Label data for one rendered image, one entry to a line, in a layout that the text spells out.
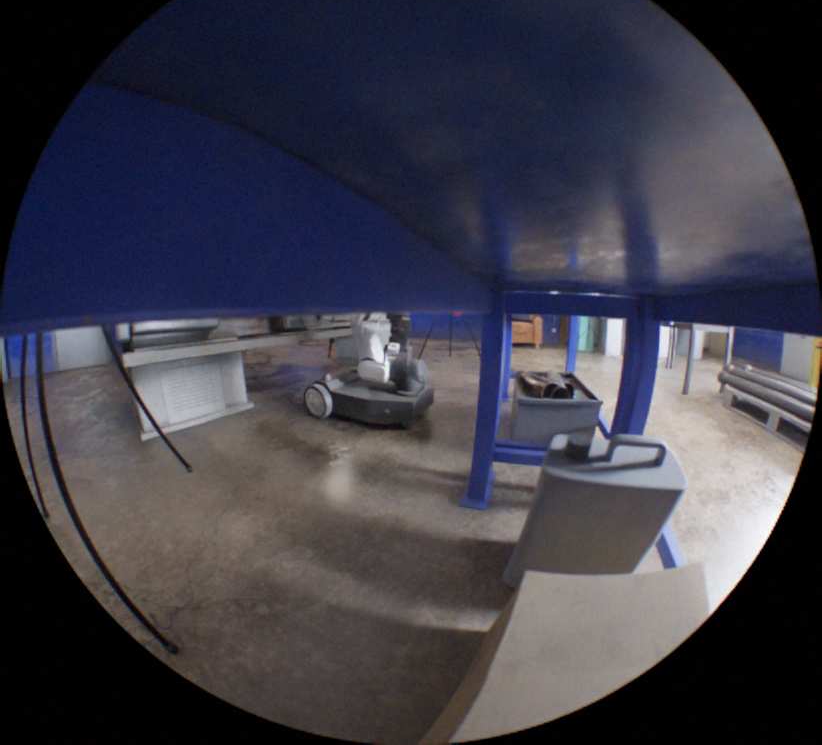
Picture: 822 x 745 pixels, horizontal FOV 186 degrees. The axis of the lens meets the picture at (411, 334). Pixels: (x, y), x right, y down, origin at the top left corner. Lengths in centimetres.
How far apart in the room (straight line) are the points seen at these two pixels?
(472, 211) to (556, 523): 48
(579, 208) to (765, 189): 11
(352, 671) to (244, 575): 35
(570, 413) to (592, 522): 67
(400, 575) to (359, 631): 19
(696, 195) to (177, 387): 169
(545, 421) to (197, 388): 176
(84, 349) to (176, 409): 341
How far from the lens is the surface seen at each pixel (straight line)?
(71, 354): 490
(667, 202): 16
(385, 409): 131
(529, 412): 106
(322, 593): 70
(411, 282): 17
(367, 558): 74
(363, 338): 147
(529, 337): 465
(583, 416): 112
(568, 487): 46
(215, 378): 167
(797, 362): 535
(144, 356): 144
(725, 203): 17
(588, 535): 53
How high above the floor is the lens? 61
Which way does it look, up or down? 5 degrees down
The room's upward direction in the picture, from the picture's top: straight up
